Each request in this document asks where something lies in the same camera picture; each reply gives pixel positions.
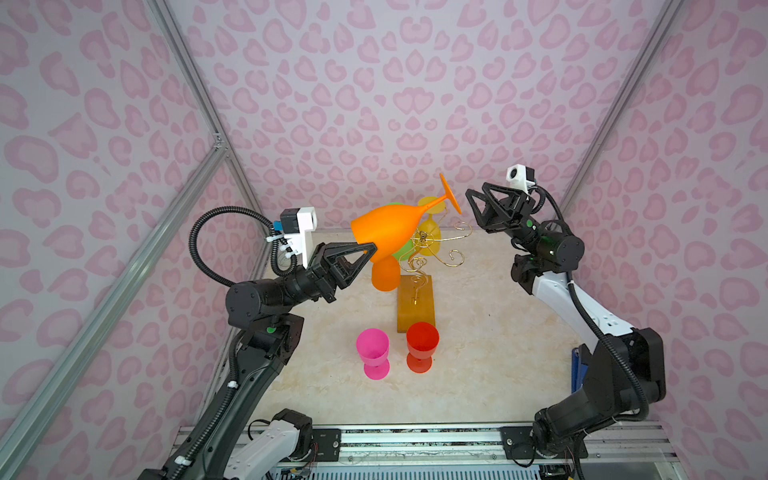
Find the orange wine glass front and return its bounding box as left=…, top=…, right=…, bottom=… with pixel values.
left=350, top=174, right=462, bottom=263

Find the yellow wine glass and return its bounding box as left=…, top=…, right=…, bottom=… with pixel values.
left=414, top=200, right=446, bottom=257

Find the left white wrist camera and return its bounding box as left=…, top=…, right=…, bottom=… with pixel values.
left=266, top=206, right=318, bottom=268

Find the pink wine glass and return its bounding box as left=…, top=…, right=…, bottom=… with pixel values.
left=355, top=328, right=390, bottom=381

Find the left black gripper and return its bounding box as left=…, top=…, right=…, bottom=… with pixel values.
left=271, top=248, right=374, bottom=320

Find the orange wine glass back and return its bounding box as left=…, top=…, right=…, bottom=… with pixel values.
left=371, top=256, right=401, bottom=292

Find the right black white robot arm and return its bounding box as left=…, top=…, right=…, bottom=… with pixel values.
left=466, top=183, right=666, bottom=460

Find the blue black stapler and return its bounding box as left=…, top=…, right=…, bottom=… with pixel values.
left=571, top=347, right=583, bottom=393

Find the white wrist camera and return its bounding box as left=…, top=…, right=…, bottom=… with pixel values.
left=266, top=206, right=318, bottom=268
left=506, top=164, right=536, bottom=195

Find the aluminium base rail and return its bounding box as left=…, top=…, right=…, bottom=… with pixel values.
left=173, top=422, right=688, bottom=480

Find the orange wine glass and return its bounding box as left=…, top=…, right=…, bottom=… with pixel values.
left=371, top=256, right=401, bottom=292
left=350, top=174, right=462, bottom=263

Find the right black corrugated cable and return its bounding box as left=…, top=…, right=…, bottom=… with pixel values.
left=530, top=184, right=652, bottom=422

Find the green wine glass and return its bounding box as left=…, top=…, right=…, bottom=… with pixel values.
left=380, top=203, right=420, bottom=259

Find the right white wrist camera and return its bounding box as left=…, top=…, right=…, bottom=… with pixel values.
left=506, top=164, right=536, bottom=195

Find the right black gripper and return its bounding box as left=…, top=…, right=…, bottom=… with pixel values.
left=468, top=194, right=553, bottom=261

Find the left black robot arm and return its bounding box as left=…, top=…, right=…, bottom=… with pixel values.
left=140, top=242, right=376, bottom=479

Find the gold wire glass rack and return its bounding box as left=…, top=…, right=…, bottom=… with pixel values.
left=396, top=221, right=473, bottom=333

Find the red wine glass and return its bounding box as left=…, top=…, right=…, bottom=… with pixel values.
left=406, top=322, right=440, bottom=374

